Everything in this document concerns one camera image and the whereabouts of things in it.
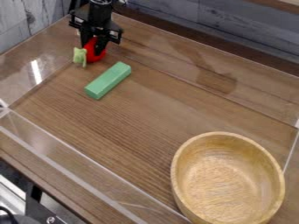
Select red plush strawberry toy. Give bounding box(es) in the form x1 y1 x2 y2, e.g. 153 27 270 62
72 37 107 67

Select light wooden bowl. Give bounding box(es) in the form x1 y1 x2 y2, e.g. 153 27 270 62
171 131 286 224

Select black metal bracket with bolt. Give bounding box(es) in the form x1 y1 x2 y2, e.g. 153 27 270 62
24 185 67 224

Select clear acrylic tray walls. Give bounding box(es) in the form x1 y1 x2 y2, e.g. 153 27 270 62
0 16 299 224

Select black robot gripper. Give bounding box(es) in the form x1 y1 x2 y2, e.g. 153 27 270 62
69 0 124 55

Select green rectangular block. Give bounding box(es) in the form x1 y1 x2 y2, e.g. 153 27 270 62
84 62 131 100

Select black cable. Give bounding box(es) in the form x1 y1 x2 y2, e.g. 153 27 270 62
0 205 16 224

